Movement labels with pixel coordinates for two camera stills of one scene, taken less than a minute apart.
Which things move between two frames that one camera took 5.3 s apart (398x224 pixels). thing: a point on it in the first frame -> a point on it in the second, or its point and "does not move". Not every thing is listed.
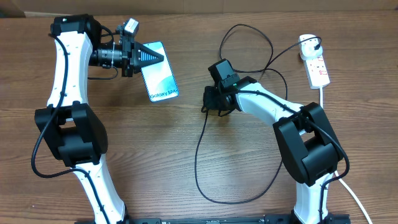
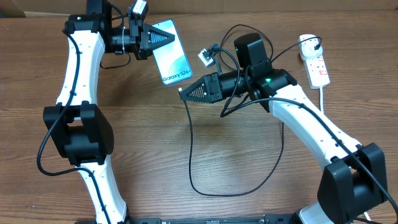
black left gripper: x=139 y=50 -> x=143 y=38
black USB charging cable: x=267 y=69 -> x=190 y=120
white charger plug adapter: x=307 y=48 does not move
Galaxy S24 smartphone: x=159 y=78 -> x=172 y=62
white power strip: x=317 y=73 does not move
